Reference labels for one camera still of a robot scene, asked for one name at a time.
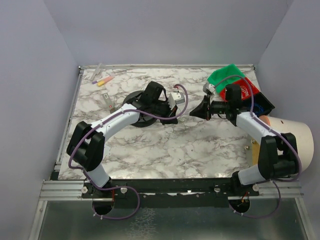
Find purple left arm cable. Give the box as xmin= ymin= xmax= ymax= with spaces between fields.
xmin=67 ymin=83 xmax=189 ymax=221

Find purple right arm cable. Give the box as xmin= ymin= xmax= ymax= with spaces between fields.
xmin=214 ymin=75 xmax=303 ymax=219

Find black plastic bin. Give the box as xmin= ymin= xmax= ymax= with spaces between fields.
xmin=253 ymin=92 xmax=275 ymax=117

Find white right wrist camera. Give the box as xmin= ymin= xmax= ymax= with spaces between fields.
xmin=202 ymin=82 xmax=216 ymax=96

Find red plastic bin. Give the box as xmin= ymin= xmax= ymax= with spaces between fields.
xmin=219 ymin=77 xmax=260 ymax=101

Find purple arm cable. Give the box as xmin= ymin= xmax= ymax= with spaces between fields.
xmin=214 ymin=75 xmax=303 ymax=219
xmin=67 ymin=83 xmax=189 ymax=221

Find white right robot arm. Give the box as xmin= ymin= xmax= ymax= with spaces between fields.
xmin=190 ymin=83 xmax=302 ymax=188

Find black cable spool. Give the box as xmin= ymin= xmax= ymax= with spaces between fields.
xmin=122 ymin=90 xmax=157 ymax=128

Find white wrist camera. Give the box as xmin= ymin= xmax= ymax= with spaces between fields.
xmin=168 ymin=92 xmax=186 ymax=109
xmin=202 ymin=82 xmax=216 ymax=96

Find purple yellow pink markers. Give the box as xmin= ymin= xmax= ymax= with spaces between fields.
xmin=92 ymin=76 xmax=115 ymax=87

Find green plastic bin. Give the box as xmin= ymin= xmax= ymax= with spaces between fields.
xmin=207 ymin=64 xmax=245 ymax=94

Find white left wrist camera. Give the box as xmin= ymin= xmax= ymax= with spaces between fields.
xmin=168 ymin=92 xmax=186 ymax=109

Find large white cylinder bucket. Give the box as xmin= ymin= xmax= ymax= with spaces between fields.
xmin=246 ymin=114 xmax=315 ymax=175

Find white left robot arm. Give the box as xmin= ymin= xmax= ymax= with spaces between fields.
xmin=66 ymin=81 xmax=185 ymax=188

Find white wires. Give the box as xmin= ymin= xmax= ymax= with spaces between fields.
xmin=239 ymin=85 xmax=252 ymax=98

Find clear plastic tube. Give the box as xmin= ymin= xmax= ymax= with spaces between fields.
xmin=90 ymin=63 xmax=102 ymax=82

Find blue wires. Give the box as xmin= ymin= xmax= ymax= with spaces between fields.
xmin=252 ymin=103 xmax=266 ymax=115

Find aluminium frame rail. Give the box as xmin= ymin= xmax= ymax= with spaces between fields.
xmin=28 ymin=66 xmax=83 ymax=240

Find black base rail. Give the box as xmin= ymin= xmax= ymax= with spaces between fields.
xmin=81 ymin=177 xmax=259 ymax=209

